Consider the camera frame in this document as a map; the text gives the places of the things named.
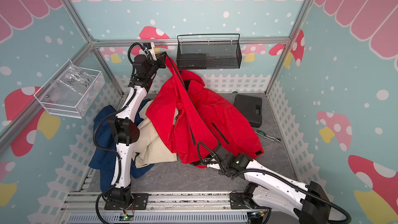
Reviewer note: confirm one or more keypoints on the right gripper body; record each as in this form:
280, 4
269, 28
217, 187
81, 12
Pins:
223, 170

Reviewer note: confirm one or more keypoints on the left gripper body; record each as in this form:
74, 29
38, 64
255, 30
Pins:
154, 65

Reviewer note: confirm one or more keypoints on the red jacket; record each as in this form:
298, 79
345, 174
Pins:
191, 119

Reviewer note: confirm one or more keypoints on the beige jacket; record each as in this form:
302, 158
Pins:
150, 149

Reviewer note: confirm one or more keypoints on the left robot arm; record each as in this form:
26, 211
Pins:
123, 129

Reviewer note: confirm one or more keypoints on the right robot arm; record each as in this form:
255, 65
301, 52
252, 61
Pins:
269, 191

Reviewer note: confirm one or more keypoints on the black box in basket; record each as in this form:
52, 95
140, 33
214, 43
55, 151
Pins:
191, 61

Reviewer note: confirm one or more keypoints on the screwdriver tool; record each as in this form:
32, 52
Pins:
266, 136

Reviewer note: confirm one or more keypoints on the black plastic case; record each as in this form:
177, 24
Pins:
250, 107

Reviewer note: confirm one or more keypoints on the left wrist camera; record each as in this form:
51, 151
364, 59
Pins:
150, 51

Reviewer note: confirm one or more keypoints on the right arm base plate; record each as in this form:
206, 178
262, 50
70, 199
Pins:
239, 201

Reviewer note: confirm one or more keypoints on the black mesh wall basket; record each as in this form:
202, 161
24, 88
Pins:
222, 50

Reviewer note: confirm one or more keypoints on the clear wire wall basket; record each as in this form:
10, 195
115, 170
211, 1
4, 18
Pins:
40, 95

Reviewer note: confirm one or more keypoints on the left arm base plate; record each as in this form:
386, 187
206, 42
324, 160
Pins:
127, 201

